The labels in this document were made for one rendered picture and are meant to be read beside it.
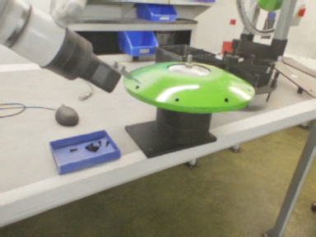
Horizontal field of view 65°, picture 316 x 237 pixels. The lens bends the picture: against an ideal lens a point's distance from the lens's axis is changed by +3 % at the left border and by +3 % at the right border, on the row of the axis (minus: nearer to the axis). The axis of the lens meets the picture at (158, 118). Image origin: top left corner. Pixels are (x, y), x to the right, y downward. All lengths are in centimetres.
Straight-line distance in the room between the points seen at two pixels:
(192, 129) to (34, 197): 35
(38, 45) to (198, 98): 29
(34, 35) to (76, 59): 6
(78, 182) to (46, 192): 6
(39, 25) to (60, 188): 28
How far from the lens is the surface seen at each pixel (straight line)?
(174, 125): 59
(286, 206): 158
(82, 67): 42
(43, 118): 76
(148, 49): 135
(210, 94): 50
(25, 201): 51
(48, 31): 40
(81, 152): 58
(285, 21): 126
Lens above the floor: 124
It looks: 27 degrees down
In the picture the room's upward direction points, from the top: 4 degrees clockwise
